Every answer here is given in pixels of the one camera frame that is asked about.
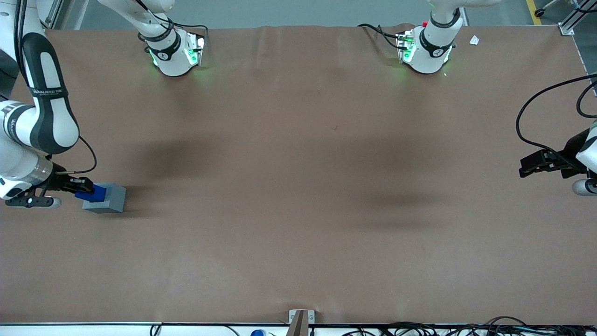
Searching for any short black curved cable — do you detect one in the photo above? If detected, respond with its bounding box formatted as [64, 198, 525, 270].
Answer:
[576, 79, 597, 119]

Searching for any blue square plastic part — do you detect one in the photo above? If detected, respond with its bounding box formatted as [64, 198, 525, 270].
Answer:
[75, 184, 108, 203]

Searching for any brown camera mount post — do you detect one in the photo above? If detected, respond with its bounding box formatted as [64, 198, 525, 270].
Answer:
[286, 310, 309, 336]

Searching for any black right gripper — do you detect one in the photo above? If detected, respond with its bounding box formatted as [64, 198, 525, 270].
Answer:
[46, 162, 95, 195]

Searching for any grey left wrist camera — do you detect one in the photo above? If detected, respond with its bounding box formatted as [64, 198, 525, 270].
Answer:
[572, 179, 597, 196]

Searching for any large table cover mat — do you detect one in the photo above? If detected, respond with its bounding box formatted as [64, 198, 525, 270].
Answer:
[0, 23, 597, 325]

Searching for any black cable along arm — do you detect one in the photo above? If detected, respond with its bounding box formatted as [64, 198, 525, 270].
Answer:
[14, 0, 28, 80]

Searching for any black arm base cable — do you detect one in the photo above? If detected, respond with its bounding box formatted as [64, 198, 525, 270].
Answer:
[357, 23, 403, 50]
[135, 0, 208, 53]

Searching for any aluminium frame profile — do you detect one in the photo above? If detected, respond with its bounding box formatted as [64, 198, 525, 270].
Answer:
[44, 0, 70, 29]
[558, 0, 597, 36]

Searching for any long black looping cable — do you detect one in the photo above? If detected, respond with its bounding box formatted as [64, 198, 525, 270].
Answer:
[516, 74, 597, 164]

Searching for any white table edge rail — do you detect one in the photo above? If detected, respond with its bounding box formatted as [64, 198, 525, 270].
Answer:
[0, 322, 597, 336]

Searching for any gray square base block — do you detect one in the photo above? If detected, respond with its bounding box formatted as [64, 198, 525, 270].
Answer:
[82, 182, 127, 214]

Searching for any silver metal bracket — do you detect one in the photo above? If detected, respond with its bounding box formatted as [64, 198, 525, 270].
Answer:
[289, 309, 316, 324]

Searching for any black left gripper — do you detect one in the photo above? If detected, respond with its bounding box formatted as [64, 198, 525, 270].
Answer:
[519, 128, 593, 179]

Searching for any tangled black cable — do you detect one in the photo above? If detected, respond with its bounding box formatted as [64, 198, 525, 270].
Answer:
[343, 321, 448, 336]
[448, 316, 597, 336]

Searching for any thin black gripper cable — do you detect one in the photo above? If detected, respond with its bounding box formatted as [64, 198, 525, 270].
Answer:
[61, 135, 97, 175]

